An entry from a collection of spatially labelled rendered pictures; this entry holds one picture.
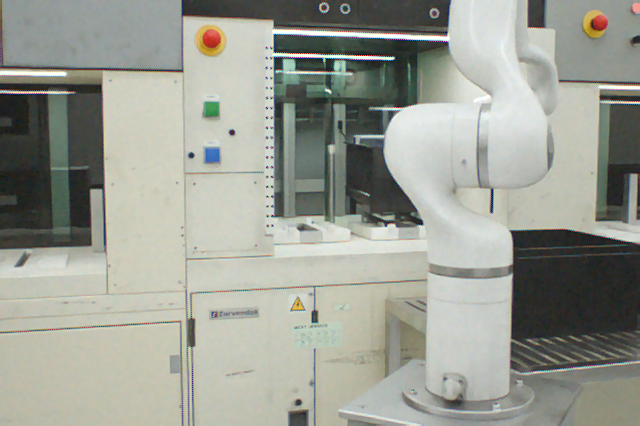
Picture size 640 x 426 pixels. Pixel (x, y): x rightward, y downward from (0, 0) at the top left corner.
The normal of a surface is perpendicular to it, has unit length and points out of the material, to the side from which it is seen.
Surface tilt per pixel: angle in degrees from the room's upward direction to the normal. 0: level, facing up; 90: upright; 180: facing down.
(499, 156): 103
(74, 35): 90
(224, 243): 90
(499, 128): 69
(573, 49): 90
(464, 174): 133
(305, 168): 90
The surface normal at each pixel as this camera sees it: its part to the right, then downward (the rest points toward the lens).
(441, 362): -0.75, 0.07
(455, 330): -0.43, 0.09
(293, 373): 0.28, 0.10
